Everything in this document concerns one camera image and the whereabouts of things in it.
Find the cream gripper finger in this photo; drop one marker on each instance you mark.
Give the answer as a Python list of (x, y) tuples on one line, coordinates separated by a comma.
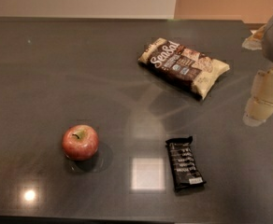
[(259, 107), (254, 41)]

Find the black rxbar chocolate bar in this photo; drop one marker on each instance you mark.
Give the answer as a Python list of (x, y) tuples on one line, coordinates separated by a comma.
[(183, 167)]

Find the red apple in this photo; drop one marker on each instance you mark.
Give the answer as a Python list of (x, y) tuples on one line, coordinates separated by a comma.
[(80, 142)]

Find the sea salt chip bag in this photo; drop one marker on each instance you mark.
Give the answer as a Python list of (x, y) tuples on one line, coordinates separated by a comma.
[(186, 68)]

